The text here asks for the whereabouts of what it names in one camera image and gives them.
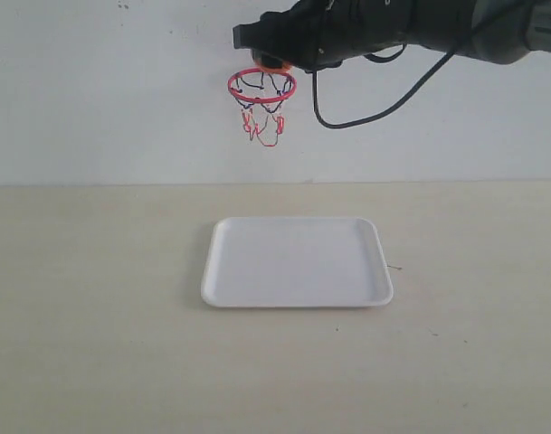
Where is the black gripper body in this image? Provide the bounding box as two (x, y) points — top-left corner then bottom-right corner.
(233, 0), (415, 72)

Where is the small orange basketball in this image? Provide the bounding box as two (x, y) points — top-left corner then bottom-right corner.
(252, 52), (293, 74)

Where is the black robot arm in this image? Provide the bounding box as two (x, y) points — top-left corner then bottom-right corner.
(233, 0), (551, 71)

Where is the red mini basketball hoop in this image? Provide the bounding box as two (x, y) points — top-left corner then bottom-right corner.
(226, 67), (298, 148)

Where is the white rectangular tray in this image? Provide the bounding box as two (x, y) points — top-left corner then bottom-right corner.
(201, 216), (394, 308)

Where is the black cable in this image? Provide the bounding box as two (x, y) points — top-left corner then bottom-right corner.
(310, 0), (529, 131)

